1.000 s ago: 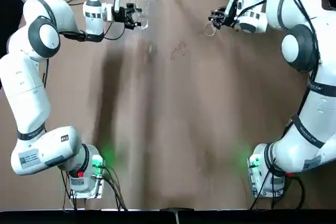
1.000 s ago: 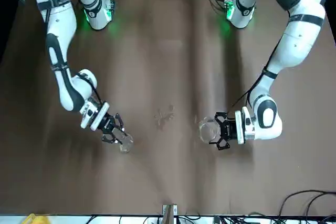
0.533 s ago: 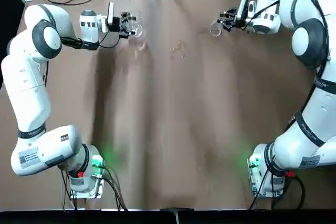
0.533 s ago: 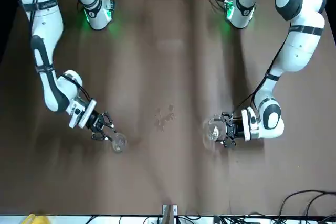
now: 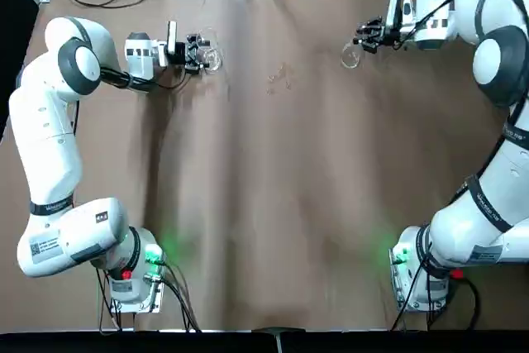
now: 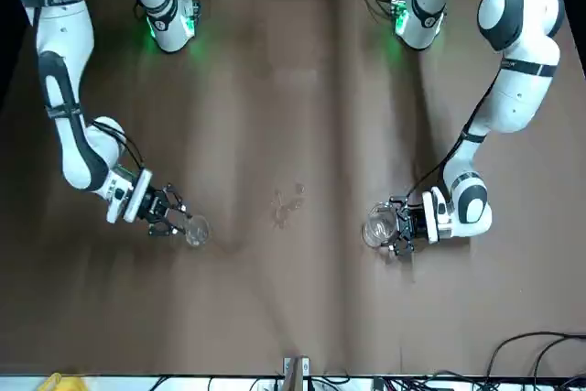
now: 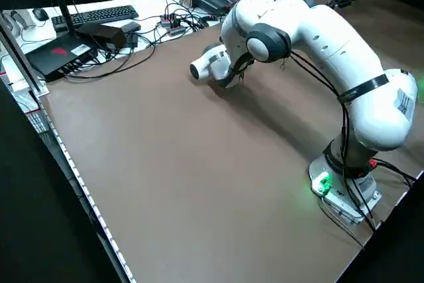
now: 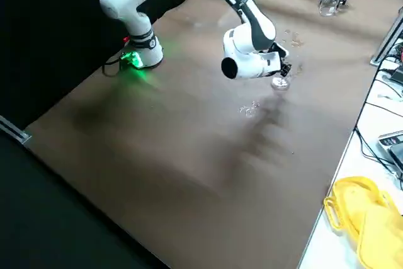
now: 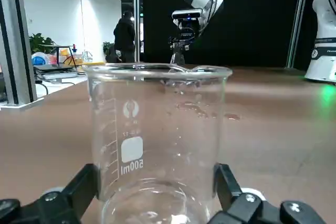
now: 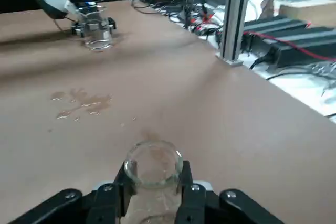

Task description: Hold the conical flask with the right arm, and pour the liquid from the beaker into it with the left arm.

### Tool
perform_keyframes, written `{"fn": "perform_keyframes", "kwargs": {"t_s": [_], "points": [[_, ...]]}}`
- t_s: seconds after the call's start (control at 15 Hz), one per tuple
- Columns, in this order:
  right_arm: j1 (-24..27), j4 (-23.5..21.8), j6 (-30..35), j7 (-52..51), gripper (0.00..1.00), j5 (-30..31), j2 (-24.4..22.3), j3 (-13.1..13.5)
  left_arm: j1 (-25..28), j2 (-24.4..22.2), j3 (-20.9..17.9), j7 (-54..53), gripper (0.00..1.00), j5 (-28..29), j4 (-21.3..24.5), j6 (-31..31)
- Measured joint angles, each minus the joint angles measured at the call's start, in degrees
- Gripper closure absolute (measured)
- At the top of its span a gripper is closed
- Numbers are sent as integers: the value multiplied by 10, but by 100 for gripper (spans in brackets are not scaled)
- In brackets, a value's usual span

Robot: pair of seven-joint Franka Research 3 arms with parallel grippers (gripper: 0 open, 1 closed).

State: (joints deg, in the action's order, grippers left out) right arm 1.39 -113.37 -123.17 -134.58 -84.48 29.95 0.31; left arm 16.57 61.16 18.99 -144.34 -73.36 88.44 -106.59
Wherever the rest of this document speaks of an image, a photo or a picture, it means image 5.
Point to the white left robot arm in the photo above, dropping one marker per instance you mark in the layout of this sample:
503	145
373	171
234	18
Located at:
49	142

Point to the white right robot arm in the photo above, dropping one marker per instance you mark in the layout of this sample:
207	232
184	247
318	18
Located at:
504	179

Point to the clear glass beaker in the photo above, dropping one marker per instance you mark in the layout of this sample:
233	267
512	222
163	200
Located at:
211	58

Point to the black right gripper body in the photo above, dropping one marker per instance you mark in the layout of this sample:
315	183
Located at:
392	41

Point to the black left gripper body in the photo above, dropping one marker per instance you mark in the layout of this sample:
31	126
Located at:
182	54

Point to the grey camera mount pole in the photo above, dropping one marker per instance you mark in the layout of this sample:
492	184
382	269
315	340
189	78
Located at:
279	338

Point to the clear glass conical flask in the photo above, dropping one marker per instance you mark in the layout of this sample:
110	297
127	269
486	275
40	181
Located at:
351	57

